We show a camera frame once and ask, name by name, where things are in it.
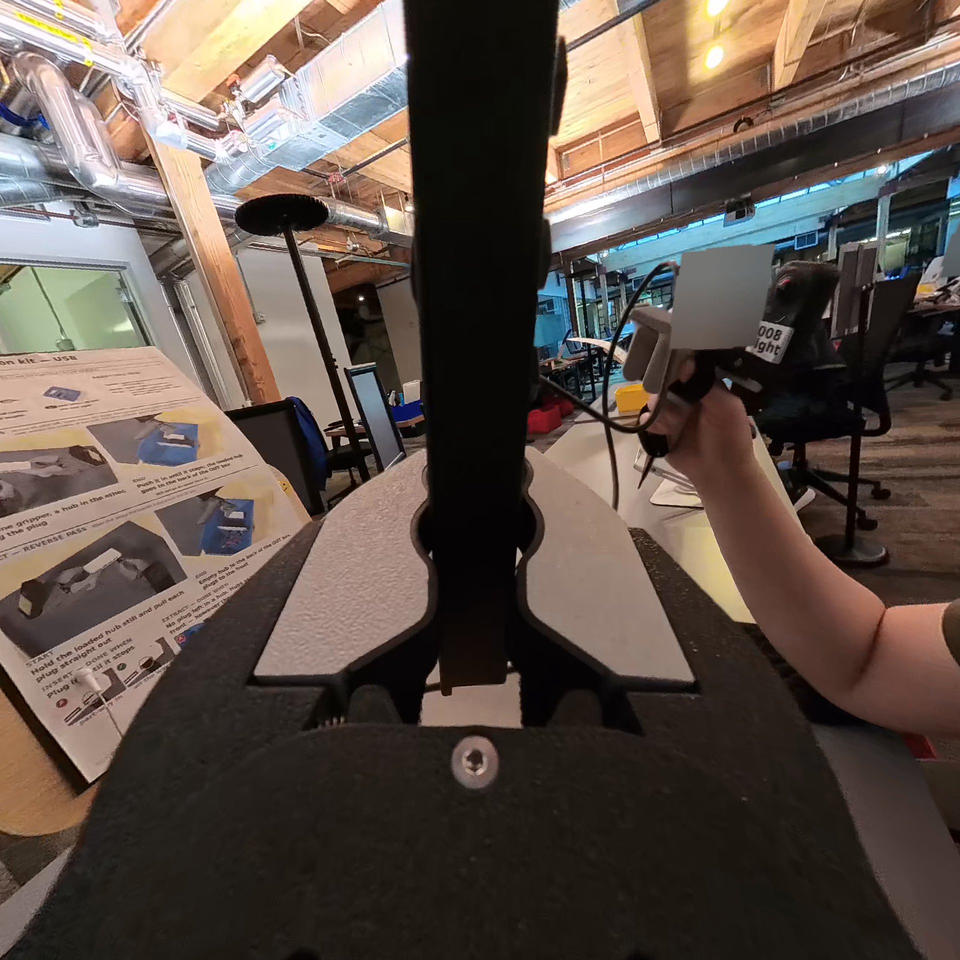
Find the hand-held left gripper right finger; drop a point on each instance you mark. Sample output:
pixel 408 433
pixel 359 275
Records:
pixel 608 600

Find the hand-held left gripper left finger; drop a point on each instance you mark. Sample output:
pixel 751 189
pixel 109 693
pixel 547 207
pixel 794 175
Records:
pixel 353 593

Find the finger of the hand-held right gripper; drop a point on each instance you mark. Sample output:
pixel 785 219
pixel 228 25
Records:
pixel 720 300
pixel 648 353

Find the black USB hub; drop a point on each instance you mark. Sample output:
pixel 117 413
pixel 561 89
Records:
pixel 480 300

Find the person's right forearm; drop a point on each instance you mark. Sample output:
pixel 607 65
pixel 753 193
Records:
pixel 825 600

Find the yellow plastic bin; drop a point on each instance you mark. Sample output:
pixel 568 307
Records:
pixel 632 399

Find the black office chair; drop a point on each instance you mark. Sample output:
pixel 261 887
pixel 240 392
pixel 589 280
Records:
pixel 855 390

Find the black display panel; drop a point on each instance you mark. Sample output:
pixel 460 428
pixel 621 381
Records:
pixel 278 450

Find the blue jacket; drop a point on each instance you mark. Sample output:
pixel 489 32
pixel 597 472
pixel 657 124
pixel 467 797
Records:
pixel 312 435

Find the black framed display screen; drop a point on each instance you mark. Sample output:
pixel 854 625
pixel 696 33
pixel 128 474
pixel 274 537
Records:
pixel 375 413

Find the instruction poster board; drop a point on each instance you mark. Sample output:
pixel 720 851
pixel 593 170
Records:
pixel 120 525

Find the black stand pole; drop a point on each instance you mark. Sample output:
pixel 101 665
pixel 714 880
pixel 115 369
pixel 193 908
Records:
pixel 323 330

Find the silver ventilation duct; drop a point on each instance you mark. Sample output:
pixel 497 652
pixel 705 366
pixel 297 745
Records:
pixel 300 113
pixel 75 120

